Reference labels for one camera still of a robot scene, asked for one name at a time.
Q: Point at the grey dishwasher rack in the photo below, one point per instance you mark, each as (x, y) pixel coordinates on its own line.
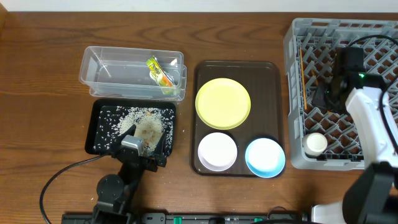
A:
(320, 39)

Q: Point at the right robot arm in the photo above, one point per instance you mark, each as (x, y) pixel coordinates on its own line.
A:
(363, 97)

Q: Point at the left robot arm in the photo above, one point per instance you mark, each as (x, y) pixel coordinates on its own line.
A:
(116, 191)

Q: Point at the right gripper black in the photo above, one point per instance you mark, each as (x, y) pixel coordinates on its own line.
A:
(321, 98)

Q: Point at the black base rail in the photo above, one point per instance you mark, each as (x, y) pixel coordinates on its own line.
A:
(161, 218)

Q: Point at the wooden chopstick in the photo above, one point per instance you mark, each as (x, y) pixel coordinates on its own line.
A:
(316, 83)
(303, 79)

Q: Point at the dark brown serving tray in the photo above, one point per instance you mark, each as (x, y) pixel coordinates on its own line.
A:
(262, 81)

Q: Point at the yellow plate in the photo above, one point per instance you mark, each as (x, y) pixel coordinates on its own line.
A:
(223, 103)

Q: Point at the rice pile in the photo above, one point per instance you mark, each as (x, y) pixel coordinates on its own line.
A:
(150, 123)

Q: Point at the clear plastic bin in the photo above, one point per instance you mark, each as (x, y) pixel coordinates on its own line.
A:
(118, 72)

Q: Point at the black plastic tray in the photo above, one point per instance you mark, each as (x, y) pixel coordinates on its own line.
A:
(119, 102)

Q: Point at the white bowl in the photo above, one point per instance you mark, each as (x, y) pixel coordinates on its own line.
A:
(217, 152)

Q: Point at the blue plate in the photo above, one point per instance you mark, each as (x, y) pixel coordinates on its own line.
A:
(265, 158)

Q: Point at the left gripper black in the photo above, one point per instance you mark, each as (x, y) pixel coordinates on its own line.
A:
(148, 158)

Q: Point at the white cup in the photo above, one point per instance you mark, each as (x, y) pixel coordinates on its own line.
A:
(314, 144)

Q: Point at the green snack wrapper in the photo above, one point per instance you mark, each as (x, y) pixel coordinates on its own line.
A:
(163, 78)

